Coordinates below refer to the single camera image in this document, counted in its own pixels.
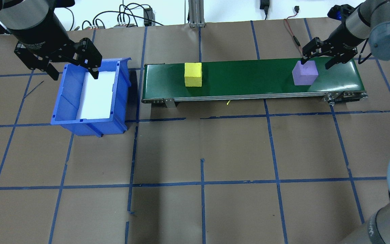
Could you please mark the purple foam block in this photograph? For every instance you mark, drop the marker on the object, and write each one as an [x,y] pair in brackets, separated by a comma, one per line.
[305,74]

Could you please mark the yellow foam block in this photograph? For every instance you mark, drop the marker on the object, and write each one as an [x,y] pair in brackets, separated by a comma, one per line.
[193,73]

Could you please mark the white foam pad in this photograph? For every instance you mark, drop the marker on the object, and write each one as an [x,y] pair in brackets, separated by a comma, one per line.
[96,98]

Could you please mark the blue plastic storage bin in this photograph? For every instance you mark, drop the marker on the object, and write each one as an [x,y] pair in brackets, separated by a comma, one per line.
[90,128]

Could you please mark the green conveyor belt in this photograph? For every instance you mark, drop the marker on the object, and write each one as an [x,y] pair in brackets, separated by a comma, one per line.
[242,78]

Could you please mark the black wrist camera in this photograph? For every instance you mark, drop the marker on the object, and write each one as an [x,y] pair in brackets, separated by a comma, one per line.
[339,13]

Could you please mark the aluminium profile post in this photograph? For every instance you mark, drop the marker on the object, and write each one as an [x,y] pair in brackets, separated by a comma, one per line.
[196,13]

